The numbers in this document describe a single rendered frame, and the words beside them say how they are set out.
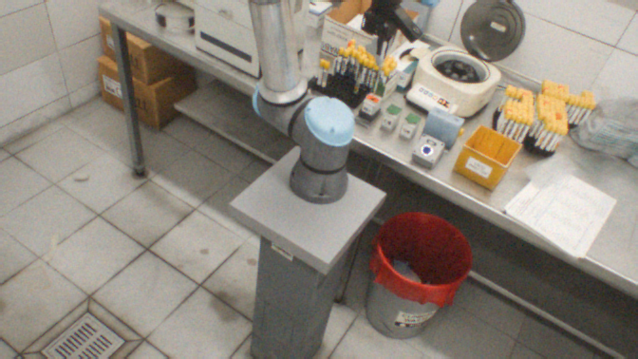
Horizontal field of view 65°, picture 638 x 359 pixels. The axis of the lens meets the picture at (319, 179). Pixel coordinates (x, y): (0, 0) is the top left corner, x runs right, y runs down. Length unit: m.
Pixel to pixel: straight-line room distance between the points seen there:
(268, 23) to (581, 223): 1.00
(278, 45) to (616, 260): 1.03
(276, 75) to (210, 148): 1.65
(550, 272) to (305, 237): 1.33
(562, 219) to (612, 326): 0.82
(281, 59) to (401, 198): 1.29
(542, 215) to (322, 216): 0.62
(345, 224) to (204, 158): 1.57
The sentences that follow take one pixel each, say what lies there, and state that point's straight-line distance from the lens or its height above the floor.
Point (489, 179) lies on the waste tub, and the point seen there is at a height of 0.91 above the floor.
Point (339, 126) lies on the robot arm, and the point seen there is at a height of 1.14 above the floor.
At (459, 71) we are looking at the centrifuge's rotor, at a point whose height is 0.99.
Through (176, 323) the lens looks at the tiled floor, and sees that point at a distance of 2.11.
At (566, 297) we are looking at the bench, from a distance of 2.25.
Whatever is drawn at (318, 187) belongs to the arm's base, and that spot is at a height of 0.96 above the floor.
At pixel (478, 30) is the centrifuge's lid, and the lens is 1.94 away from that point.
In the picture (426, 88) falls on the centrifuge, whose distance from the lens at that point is 1.74.
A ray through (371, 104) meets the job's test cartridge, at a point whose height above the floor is 0.94.
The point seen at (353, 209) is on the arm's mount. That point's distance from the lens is 1.26.
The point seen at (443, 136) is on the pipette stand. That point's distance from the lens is 1.57.
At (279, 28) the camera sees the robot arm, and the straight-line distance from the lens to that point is 1.06.
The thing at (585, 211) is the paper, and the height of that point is 0.89.
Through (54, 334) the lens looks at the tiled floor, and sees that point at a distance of 2.18.
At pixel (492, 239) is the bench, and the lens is 2.27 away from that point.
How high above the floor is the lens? 1.83
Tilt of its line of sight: 44 degrees down
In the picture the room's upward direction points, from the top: 11 degrees clockwise
